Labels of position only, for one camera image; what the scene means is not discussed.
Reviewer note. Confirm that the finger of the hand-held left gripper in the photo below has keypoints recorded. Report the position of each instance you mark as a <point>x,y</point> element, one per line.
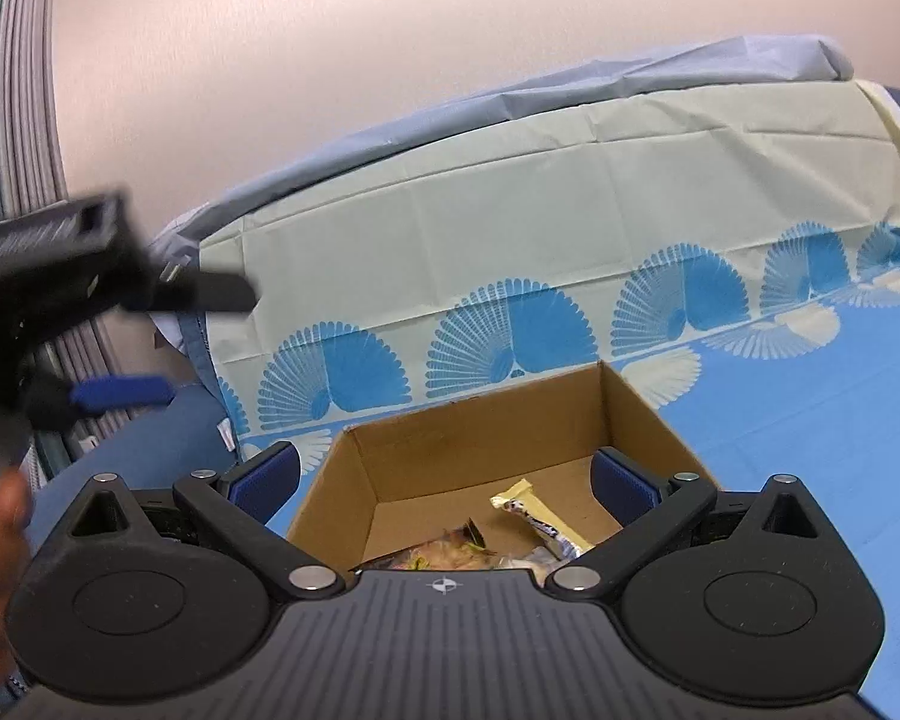
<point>120,391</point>
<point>210,291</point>

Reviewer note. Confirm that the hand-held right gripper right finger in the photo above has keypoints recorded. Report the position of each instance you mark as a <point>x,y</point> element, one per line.
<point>622,484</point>

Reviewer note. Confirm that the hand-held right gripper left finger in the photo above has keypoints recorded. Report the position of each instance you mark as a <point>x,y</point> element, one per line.
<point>266,480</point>

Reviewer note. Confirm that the yellow snack packet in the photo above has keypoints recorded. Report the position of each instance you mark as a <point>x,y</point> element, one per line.
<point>529,506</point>

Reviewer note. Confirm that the cardboard box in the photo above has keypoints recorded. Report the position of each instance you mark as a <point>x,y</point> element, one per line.
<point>495,435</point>

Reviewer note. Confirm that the clear biscuit packet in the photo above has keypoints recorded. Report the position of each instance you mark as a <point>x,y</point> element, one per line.
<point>442,551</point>

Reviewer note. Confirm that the grey pleated curtain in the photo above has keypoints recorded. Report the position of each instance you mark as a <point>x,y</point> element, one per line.
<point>30,90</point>

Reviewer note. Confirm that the blue fan-print bed sheet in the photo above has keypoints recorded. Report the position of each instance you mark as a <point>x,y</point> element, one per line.
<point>795,427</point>

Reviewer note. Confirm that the grey-blue cloth cover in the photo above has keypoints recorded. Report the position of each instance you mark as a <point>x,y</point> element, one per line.
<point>570,82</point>

